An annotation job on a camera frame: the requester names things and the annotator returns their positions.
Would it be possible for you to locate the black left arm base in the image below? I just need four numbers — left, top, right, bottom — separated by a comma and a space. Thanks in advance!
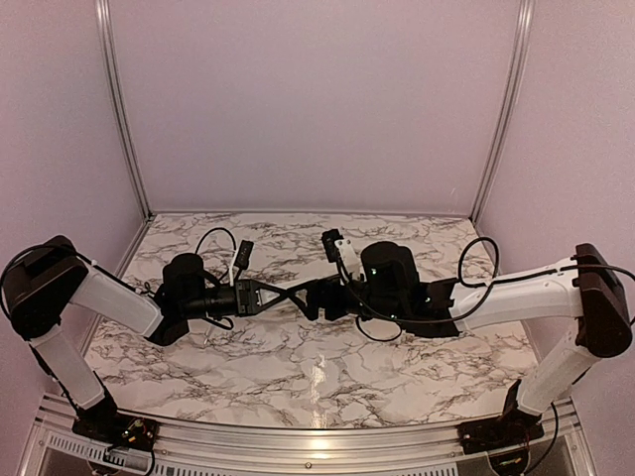
71, 413, 159, 452

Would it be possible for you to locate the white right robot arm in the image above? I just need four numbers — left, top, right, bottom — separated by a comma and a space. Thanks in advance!
290, 241, 633, 444

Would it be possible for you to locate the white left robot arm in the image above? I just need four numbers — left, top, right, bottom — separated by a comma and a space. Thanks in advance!
1, 235, 290, 441

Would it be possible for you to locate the aluminium left corner post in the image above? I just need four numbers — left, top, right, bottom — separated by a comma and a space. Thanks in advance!
94, 0, 154, 222

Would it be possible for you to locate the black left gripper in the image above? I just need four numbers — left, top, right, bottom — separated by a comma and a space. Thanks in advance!
182, 279, 288, 319

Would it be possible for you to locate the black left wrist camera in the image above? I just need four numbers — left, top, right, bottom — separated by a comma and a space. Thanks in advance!
234, 240, 254, 270

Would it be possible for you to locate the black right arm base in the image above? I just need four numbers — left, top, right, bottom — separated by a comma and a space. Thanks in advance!
457, 380, 545, 454

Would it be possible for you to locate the aluminium right corner post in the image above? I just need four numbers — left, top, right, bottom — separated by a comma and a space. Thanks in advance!
469, 0, 536, 227

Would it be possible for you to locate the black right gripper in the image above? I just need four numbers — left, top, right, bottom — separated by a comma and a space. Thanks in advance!
288, 273, 406, 323

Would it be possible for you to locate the aluminium front frame rail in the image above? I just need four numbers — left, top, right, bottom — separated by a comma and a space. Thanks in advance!
18, 395, 595, 475

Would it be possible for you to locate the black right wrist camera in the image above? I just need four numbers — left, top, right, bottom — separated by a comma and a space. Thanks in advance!
321, 229, 343, 263

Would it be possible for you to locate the black left camera cable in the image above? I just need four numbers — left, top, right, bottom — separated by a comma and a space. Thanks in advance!
196, 226, 239, 287

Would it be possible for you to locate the aluminium corner post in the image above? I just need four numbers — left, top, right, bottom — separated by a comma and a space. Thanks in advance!
469, 0, 536, 227
94, 0, 154, 222

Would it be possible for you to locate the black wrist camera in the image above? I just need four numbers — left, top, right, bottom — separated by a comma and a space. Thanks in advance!
234, 240, 254, 270
321, 229, 343, 263

